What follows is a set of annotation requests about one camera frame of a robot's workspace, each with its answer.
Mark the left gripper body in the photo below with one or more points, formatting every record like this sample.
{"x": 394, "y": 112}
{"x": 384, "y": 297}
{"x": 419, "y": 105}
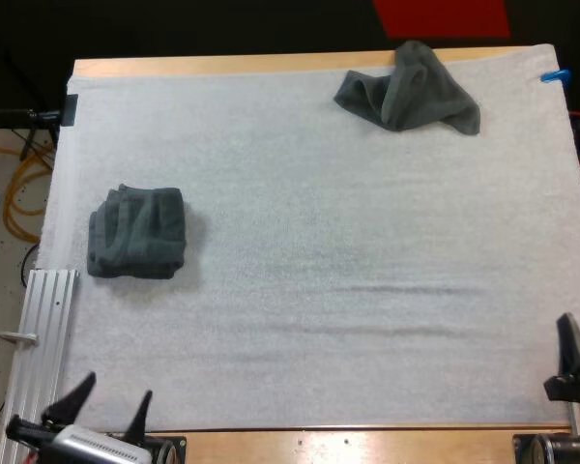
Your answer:
{"x": 29, "y": 432}

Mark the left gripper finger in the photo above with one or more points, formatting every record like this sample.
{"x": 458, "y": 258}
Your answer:
{"x": 67, "y": 398}
{"x": 140, "y": 420}

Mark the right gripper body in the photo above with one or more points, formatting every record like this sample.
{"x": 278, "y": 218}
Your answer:
{"x": 575, "y": 389}

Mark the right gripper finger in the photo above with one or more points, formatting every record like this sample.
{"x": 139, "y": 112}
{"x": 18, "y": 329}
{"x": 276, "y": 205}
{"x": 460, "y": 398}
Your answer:
{"x": 575, "y": 348}

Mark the grey-green towel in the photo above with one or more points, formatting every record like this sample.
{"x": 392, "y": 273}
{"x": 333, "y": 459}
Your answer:
{"x": 145, "y": 232}
{"x": 415, "y": 96}

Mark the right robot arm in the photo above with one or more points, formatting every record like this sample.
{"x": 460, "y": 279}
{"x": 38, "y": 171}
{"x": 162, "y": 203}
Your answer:
{"x": 556, "y": 449}

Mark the blue clip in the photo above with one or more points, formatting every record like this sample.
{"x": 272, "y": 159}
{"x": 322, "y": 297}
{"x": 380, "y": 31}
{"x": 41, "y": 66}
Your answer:
{"x": 556, "y": 75}

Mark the dark clamp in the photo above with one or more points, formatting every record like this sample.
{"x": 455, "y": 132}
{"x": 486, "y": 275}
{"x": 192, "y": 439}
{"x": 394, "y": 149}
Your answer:
{"x": 70, "y": 110}

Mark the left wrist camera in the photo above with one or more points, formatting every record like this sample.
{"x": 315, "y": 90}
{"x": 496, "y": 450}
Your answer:
{"x": 92, "y": 449}

